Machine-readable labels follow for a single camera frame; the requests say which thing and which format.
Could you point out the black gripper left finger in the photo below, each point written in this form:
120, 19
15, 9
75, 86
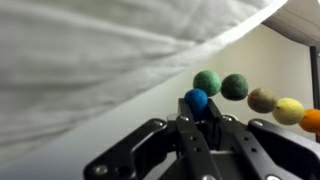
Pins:
140, 146

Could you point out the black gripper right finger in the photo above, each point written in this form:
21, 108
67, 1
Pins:
283, 153

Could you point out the colorful felt ball garland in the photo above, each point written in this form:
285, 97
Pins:
235, 86

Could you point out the white curtain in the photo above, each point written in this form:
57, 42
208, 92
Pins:
100, 50

